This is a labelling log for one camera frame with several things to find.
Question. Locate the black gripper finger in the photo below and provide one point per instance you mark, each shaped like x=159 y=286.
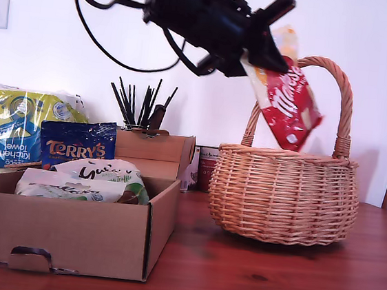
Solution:
x=264 y=48

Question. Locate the red white Maltesers bag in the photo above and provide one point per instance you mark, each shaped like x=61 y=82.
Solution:
x=287 y=106

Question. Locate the blue Terry's orange bag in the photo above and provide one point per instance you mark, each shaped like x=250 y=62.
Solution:
x=75 y=146

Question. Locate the open brown cardboard box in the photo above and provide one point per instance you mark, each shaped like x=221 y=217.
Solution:
x=67 y=228

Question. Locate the dark brown wooden block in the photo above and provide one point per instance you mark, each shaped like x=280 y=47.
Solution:
x=158 y=118

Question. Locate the tin can with red label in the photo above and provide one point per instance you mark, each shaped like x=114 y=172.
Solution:
x=207 y=170

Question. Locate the tin can with white label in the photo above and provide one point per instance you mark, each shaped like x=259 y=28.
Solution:
x=190 y=172

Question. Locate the kitchen towel roll pack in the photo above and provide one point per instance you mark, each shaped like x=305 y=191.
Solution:
x=8 y=125

